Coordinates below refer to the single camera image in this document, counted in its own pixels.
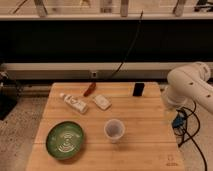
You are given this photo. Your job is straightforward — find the black hanging cable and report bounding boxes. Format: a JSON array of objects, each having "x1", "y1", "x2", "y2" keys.
[{"x1": 105, "y1": 9, "x2": 145, "y2": 81}]

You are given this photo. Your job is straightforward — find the black equipment at left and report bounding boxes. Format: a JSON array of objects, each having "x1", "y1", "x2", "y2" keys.
[{"x1": 0, "y1": 71, "x2": 21, "y2": 121}]

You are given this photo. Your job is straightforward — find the black floor cables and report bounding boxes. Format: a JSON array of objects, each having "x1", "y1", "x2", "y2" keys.
[{"x1": 173, "y1": 99, "x2": 209, "y2": 171}]

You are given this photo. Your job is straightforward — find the clear plastic cup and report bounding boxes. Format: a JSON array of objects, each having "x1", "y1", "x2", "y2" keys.
[{"x1": 104, "y1": 119, "x2": 125, "y2": 143}]

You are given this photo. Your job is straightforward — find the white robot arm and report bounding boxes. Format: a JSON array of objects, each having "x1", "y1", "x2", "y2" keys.
[{"x1": 162, "y1": 62, "x2": 213, "y2": 123}]

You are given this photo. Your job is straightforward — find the green patterned bowl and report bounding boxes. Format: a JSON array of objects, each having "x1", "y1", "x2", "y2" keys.
[{"x1": 45, "y1": 121, "x2": 85, "y2": 160}]

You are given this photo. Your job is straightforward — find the white tube bottle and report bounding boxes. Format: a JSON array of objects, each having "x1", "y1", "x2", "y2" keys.
[{"x1": 60, "y1": 93, "x2": 88, "y2": 114}]

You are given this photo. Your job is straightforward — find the blue device on floor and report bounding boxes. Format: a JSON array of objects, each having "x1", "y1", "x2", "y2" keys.
[{"x1": 172, "y1": 114, "x2": 184, "y2": 128}]

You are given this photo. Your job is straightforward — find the black eraser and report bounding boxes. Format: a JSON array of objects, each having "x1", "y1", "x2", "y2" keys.
[{"x1": 133, "y1": 83, "x2": 145, "y2": 97}]

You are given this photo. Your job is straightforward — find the white rectangular box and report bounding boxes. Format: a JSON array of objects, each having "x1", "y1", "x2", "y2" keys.
[{"x1": 93, "y1": 95, "x2": 111, "y2": 110}]

